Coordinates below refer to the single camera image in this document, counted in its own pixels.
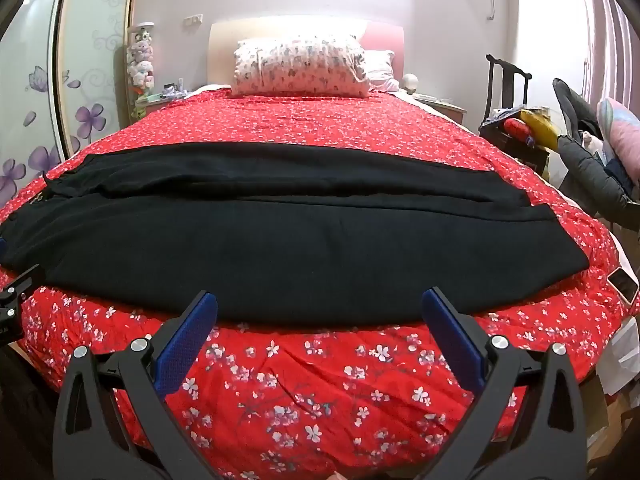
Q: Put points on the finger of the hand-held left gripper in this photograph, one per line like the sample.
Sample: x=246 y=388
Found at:
x=15 y=300

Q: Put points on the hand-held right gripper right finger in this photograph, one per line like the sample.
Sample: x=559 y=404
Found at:
x=450 y=332

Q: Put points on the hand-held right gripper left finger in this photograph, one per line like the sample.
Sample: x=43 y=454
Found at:
x=187 y=332

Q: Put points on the black pants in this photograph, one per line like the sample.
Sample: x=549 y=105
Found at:
x=300 y=235

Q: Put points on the smartphone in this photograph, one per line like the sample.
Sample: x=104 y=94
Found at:
x=624 y=285

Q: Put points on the grey padded jacket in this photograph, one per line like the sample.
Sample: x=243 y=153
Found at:
x=585 y=170

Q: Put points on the yellow plush toy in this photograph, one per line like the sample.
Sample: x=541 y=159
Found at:
x=542 y=130

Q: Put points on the wooden nightstand with lamp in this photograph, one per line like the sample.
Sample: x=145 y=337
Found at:
x=442 y=105

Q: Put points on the cluttered wooden nightstand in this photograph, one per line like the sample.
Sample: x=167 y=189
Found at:
x=160 y=102

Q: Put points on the red floral blanket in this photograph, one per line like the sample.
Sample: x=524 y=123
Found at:
x=310 y=120

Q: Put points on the black wooden chair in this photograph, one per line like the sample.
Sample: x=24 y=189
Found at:
x=500 y=90

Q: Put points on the wardrobe with purple flower doors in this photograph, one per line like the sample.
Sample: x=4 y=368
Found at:
x=90 y=60

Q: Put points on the round white lamp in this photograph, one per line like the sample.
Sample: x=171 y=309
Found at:
x=410 y=82

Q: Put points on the pastel rainbow cushion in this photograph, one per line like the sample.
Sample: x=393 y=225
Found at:
x=622 y=135

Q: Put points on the hanging plush toy stack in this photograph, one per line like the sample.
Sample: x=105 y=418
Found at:
x=140 y=60

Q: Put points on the pale pink pillow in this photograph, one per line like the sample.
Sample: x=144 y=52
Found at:
x=381 y=70

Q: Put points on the white floral pillow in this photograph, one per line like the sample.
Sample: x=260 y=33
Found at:
x=300 y=67

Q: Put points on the beige and pink headboard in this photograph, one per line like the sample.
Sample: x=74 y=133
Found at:
x=225 y=45

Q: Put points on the pink curtain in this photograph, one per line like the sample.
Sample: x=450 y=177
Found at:
x=610 y=20

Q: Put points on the white wall socket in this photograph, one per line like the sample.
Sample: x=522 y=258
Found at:
x=192 y=20

